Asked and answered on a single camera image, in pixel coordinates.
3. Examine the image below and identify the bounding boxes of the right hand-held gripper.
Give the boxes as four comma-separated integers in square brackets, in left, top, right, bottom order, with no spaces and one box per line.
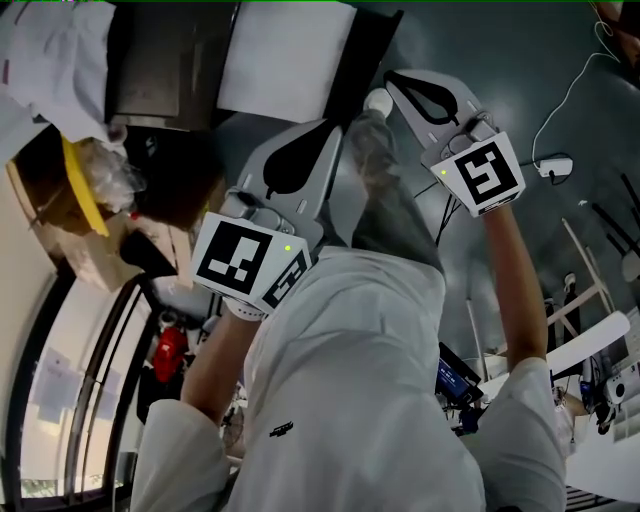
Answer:
[383,68,527,220]

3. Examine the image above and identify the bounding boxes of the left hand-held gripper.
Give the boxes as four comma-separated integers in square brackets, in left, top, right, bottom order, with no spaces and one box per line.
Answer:
[191,122,345,317]

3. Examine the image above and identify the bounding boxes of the person's right forearm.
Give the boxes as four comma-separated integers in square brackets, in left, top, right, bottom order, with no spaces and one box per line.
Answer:
[480,203,550,372]

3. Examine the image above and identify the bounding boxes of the person's left forearm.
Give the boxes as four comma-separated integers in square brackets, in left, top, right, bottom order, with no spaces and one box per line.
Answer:
[178,307,267,427]

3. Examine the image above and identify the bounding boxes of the person's right white shoe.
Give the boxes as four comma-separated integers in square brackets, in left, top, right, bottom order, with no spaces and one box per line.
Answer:
[363,88,394,114]

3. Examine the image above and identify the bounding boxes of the person's grey trousers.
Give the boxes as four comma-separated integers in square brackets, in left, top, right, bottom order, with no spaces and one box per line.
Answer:
[344,109,447,275]

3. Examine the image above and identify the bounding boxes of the white power strip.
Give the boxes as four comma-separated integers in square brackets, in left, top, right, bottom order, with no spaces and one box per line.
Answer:
[536,156,575,180]

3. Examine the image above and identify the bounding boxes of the white wristband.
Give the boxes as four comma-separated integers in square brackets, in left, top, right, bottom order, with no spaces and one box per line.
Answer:
[223,296,265,322]

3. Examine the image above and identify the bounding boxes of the clear plastic bag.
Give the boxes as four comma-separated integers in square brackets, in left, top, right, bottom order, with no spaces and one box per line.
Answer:
[74,138,147,217]

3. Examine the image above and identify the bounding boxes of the yellow flat plastic board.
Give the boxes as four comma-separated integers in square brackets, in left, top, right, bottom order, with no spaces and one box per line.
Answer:
[61,136,111,238]

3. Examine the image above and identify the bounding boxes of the brown wooden table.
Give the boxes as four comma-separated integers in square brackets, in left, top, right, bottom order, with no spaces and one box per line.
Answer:
[593,0,640,87]

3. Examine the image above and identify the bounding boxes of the red canister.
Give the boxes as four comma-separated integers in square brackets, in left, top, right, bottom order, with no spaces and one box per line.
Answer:
[152,327,189,384]

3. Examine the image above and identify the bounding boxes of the brown cardboard box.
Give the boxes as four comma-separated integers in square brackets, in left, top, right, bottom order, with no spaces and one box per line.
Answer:
[4,133,147,292]

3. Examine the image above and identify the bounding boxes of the black-legged chair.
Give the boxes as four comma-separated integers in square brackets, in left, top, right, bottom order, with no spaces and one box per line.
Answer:
[591,171,640,282]

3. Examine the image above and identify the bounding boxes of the person's white shirt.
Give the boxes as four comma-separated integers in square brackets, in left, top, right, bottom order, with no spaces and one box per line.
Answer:
[128,243,570,512]

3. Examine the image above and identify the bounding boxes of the black monitor with blue screen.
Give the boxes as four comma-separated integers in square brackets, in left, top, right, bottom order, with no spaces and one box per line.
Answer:
[433,341,485,402]

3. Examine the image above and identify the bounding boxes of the white cloth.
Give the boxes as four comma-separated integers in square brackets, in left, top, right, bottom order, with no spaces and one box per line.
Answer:
[0,0,117,147]

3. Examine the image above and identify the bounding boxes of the white paper roll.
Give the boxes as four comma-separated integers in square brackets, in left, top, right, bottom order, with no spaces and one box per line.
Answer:
[548,309,632,382]

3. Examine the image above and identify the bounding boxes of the white shelf unit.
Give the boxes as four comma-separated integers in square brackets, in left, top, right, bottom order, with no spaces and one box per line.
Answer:
[608,363,640,442]

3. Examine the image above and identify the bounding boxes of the black cable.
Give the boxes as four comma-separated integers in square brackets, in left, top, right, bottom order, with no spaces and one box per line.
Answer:
[413,178,464,244]

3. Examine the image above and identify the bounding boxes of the white cable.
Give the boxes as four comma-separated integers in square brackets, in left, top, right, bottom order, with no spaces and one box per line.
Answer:
[531,4,624,167]

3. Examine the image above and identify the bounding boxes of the light wooden frame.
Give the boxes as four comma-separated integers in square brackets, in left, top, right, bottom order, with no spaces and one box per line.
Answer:
[546,216,617,352]

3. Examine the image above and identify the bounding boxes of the black metal window frame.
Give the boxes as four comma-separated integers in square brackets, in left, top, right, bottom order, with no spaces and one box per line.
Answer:
[0,272,156,512]

